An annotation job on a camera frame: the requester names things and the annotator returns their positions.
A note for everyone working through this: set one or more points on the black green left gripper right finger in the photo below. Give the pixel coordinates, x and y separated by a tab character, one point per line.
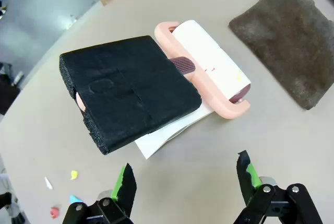
244	177

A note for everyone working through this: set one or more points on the white paper scrap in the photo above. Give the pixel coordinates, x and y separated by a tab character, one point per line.
47	183

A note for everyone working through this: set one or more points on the brown towel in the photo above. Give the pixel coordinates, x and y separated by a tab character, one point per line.
284	44

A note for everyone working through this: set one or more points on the red paper scrap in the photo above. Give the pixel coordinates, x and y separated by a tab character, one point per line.
55	211

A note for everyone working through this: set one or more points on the white folded stand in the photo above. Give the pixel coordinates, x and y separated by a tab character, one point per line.
154	143

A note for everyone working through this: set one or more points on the pink lint roller white roll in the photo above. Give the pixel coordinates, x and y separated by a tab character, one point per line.
201	51

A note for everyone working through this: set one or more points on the yellow paper scrap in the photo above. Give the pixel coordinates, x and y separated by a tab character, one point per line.
74	174

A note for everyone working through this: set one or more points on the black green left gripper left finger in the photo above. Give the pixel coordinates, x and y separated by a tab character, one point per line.
128	184

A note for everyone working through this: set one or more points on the blue paper scrap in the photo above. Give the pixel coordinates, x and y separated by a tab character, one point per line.
75	199

